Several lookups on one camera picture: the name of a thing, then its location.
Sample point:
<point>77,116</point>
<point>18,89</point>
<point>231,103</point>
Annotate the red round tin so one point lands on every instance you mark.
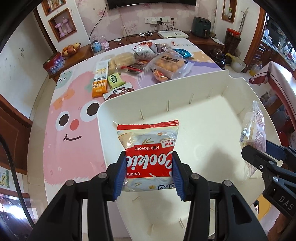
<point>54,63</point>

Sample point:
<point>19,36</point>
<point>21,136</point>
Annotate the dark green air fryer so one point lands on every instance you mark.
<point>201,27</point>

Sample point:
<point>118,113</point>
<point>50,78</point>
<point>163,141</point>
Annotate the clear bag blue label bread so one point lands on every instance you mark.
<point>253,129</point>

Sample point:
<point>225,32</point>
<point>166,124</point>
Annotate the pink toy figure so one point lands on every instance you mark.
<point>104,44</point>

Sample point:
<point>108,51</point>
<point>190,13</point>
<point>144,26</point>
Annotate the white storage bin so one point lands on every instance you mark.
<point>210,109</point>

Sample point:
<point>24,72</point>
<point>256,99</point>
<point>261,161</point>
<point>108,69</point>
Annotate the white bucket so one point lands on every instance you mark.
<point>236,63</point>

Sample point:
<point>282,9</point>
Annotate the red white cookie packet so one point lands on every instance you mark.
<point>148,153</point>

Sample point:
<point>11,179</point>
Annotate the blue foil snack packet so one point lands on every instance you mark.
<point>184,53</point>

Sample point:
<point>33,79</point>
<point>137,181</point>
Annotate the dark ceramic jar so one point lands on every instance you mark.
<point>218,57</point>

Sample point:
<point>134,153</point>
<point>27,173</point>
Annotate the cartoon printed table mat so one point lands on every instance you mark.
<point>72,148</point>

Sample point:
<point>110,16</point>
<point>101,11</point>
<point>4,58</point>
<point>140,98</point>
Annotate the clear bag rice crackers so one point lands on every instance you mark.
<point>117,62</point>

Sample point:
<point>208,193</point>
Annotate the red white chips bag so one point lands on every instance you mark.
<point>145,51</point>

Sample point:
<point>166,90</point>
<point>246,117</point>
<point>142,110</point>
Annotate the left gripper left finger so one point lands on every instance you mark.
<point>62,219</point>

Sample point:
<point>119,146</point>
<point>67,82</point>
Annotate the brown chocolate snack packet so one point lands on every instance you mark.
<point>117,92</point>

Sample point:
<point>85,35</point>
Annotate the wooden door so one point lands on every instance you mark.
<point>15,129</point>

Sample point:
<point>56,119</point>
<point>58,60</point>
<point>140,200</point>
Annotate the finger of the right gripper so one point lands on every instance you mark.
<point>255,160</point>
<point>282,153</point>

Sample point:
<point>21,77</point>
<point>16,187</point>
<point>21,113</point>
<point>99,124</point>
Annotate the orange puffs tray packet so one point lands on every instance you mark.
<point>169,65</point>

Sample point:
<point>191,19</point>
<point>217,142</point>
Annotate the fruit bowl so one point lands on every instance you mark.
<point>70,50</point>

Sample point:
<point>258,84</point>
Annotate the white set-top box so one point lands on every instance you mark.
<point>172,34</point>

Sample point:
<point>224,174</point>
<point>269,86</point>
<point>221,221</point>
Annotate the pink dumbbells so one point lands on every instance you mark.
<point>63,28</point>

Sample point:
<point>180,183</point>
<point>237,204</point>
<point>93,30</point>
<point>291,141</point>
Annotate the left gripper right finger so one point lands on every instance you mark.
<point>234,219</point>

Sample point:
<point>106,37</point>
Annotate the red topped dark stand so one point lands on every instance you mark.
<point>232,40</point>

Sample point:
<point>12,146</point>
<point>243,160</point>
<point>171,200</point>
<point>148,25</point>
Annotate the green yellow snack packet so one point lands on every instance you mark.
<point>115,80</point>

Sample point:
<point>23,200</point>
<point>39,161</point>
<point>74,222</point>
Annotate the orange oats bar packet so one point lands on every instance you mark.
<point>99,86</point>

